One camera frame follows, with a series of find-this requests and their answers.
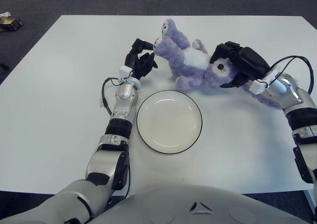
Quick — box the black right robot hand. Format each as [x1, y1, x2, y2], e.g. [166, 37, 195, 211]
[210, 41, 270, 89]

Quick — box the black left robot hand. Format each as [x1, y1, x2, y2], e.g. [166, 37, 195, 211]
[123, 38, 159, 80]

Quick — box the purple plush bunny doll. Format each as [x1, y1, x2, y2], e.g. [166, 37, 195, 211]
[153, 18, 284, 111]

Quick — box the white plate with black rim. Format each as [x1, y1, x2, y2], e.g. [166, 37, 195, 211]
[136, 90, 204, 155]

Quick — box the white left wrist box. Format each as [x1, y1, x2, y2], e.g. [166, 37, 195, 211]
[118, 65, 133, 79]

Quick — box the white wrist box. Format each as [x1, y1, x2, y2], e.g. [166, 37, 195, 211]
[249, 80, 267, 95]
[118, 65, 133, 79]

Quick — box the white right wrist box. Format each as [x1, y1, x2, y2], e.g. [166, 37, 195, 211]
[249, 80, 267, 95]

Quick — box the black box on floor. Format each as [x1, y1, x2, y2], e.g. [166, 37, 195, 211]
[0, 17, 23, 32]

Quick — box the silver robot torso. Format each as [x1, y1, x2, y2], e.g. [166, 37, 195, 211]
[86, 184, 308, 224]

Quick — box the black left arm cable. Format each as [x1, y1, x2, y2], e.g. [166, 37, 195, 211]
[101, 77, 132, 200]

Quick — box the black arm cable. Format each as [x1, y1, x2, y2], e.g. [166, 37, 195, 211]
[268, 55, 313, 95]
[101, 77, 132, 200]

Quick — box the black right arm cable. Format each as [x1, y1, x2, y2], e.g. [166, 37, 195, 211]
[268, 55, 313, 95]

